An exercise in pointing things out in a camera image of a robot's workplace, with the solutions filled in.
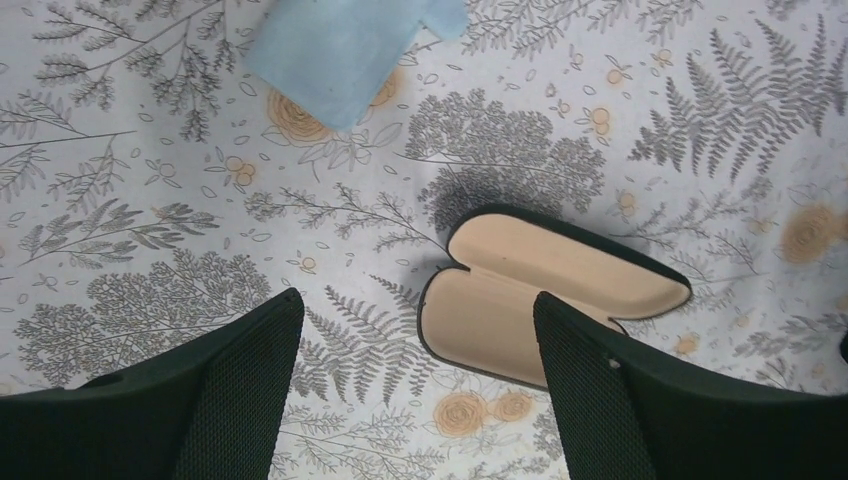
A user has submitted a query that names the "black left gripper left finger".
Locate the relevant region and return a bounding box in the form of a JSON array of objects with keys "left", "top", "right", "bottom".
[{"left": 1, "top": 288, "right": 305, "bottom": 479}]

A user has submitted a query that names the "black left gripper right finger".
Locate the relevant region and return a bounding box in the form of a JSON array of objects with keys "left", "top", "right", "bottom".
[{"left": 533, "top": 292, "right": 847, "bottom": 479}]

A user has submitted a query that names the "black glasses case tan lining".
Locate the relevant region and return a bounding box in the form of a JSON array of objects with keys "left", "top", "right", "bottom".
[{"left": 417, "top": 204, "right": 692, "bottom": 390}]

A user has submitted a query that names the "floral patterned table mat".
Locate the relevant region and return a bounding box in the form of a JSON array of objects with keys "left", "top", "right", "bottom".
[{"left": 1, "top": 1, "right": 847, "bottom": 479}]

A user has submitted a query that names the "light blue cleaning cloth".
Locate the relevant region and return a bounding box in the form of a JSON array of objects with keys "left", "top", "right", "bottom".
[{"left": 246, "top": 0, "right": 469, "bottom": 130}]

